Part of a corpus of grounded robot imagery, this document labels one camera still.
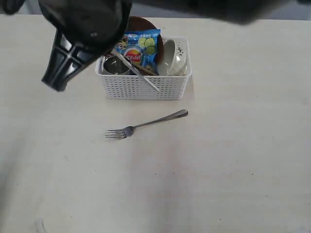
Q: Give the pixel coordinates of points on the stainless steel fork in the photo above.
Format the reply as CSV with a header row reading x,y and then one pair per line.
x,y
129,130

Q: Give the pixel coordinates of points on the stainless steel cup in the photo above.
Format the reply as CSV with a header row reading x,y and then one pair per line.
x,y
112,65

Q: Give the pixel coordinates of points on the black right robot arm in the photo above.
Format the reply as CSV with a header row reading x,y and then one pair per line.
x,y
234,11

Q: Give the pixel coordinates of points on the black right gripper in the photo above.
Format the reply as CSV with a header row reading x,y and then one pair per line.
x,y
85,30

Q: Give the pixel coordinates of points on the white perforated plastic basket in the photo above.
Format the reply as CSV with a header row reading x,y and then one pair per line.
x,y
131,87

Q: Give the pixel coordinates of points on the white floral ceramic bowl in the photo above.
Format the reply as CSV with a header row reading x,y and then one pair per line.
x,y
179,61

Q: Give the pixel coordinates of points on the brown wooden chopstick upper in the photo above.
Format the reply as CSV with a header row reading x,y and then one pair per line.
x,y
142,68

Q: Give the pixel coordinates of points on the blue chips snack bag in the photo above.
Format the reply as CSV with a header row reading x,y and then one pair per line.
x,y
140,47

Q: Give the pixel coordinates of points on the round brown wooden plate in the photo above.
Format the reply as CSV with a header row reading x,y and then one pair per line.
x,y
140,24

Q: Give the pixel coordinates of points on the stainless steel table knife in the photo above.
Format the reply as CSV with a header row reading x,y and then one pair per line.
x,y
135,71

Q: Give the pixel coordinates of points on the brown wooden chopstick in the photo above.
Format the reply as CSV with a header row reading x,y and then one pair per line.
x,y
142,68
148,73

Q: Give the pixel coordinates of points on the brown wooden chopstick lower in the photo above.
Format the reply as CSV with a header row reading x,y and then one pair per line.
x,y
148,73

